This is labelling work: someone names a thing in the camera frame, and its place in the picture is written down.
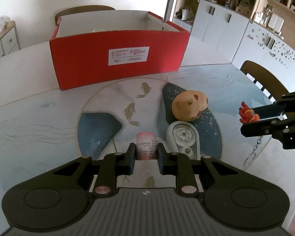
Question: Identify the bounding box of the brown wooden chair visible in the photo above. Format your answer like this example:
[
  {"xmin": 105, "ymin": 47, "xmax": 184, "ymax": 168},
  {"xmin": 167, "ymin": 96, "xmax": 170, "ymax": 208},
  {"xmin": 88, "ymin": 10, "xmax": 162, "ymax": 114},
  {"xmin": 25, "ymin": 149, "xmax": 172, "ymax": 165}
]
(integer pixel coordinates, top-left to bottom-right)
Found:
[{"xmin": 55, "ymin": 5, "xmax": 115, "ymax": 26}]

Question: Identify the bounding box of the yellow spotted plush toy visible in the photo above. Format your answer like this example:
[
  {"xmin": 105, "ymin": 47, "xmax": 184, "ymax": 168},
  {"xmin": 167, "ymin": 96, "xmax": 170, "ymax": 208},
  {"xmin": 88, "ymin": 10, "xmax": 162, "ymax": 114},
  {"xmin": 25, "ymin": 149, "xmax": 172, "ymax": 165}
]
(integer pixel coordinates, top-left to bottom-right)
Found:
[{"xmin": 171, "ymin": 90, "xmax": 208, "ymax": 122}]

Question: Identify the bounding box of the red cardboard box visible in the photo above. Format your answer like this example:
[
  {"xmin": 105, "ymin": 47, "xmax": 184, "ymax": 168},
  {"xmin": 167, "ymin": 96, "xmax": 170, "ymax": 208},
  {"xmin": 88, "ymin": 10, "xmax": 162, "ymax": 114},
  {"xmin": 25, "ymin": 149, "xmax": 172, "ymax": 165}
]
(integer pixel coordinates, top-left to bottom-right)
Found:
[{"xmin": 49, "ymin": 10, "xmax": 190, "ymax": 91}]

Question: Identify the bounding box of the white sideboard cabinet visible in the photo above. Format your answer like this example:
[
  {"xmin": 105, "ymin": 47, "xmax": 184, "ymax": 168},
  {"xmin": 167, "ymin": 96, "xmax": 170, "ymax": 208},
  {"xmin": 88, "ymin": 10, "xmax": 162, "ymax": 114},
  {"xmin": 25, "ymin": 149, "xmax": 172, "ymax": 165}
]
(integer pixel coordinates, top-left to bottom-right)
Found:
[{"xmin": 0, "ymin": 21, "xmax": 20, "ymax": 58}]

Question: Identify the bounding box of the red dragon plush keychain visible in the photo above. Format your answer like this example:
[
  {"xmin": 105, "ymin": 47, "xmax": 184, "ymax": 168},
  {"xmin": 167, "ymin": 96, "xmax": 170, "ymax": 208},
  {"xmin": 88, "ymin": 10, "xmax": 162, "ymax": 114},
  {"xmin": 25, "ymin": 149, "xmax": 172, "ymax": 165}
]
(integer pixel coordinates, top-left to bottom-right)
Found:
[{"xmin": 239, "ymin": 102, "xmax": 260, "ymax": 124}]

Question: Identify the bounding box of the white wall cabinet unit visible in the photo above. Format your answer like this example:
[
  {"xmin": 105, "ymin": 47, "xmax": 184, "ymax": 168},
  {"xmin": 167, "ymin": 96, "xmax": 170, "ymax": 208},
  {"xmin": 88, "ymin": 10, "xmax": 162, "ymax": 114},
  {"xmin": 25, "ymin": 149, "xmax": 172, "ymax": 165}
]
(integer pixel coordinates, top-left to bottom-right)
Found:
[{"xmin": 171, "ymin": 0, "xmax": 295, "ymax": 92}]

